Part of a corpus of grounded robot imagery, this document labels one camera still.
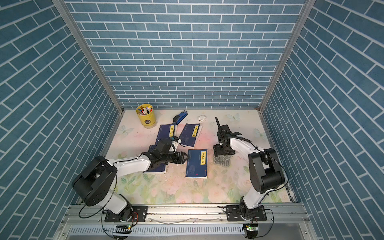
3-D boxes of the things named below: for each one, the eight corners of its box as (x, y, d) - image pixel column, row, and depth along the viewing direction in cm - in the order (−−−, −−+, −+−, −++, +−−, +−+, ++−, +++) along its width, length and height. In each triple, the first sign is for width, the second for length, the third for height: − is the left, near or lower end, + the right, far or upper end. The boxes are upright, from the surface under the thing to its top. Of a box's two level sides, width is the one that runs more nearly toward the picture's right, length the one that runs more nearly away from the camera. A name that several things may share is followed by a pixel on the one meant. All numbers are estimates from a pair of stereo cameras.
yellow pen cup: (139, 128, 110) (133, 116, 99) (143, 116, 117) (138, 103, 107) (155, 128, 110) (150, 116, 99) (158, 116, 117) (154, 103, 107)
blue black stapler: (172, 122, 114) (171, 119, 111) (183, 112, 121) (183, 109, 118) (176, 125, 112) (176, 122, 109) (188, 115, 119) (188, 111, 116)
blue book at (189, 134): (179, 144, 102) (178, 141, 99) (186, 124, 114) (186, 121, 111) (193, 147, 101) (193, 144, 98) (199, 126, 112) (199, 123, 109)
